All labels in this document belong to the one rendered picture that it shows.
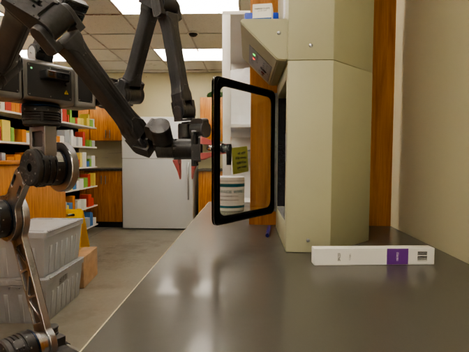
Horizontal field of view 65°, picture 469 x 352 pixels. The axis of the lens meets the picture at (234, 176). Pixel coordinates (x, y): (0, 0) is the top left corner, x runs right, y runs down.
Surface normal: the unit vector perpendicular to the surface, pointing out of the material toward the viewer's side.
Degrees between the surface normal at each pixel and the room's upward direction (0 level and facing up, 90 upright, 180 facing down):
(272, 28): 90
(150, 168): 90
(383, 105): 90
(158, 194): 90
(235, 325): 0
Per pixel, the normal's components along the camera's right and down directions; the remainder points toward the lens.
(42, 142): -0.56, 0.04
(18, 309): -0.02, 0.14
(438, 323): 0.00, -1.00
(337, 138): 0.68, 0.04
